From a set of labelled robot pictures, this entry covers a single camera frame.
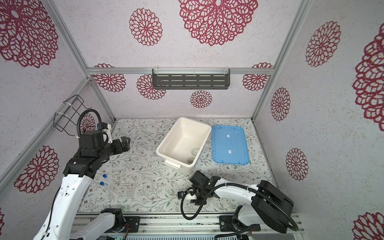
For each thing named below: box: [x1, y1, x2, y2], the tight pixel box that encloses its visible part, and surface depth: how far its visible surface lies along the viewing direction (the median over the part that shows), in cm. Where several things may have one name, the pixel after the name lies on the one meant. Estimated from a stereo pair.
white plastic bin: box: [156, 117, 212, 175], surface depth 97 cm
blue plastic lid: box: [212, 125, 250, 165], surface depth 105 cm
